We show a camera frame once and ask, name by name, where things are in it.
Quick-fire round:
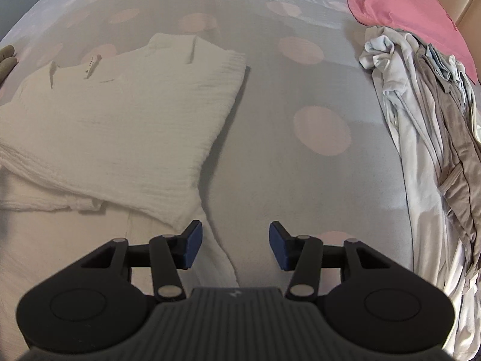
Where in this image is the beige folded garment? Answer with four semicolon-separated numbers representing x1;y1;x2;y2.
0;44;19;83

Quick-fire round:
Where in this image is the taupe garment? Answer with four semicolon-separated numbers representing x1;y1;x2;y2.
417;47;481;267

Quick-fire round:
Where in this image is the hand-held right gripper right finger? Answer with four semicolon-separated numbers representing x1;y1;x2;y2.
269;221;393;302

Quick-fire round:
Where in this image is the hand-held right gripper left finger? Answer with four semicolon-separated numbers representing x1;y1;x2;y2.
81;220;204;302

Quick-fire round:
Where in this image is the pile of unfolded clothes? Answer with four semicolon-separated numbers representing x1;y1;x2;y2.
359;26;481;361

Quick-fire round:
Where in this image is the polka dot bed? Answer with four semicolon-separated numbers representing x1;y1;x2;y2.
0;0;470;309

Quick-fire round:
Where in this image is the white textured muslin garment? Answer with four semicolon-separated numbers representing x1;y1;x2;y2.
0;33;249;288

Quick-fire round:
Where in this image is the beige padded headboard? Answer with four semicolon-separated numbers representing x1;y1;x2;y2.
415;0;481;87

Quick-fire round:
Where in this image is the light blue cloth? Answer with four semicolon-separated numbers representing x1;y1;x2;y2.
426;43;458;83

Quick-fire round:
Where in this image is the pink pillow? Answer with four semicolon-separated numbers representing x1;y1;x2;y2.
334;0;478;85

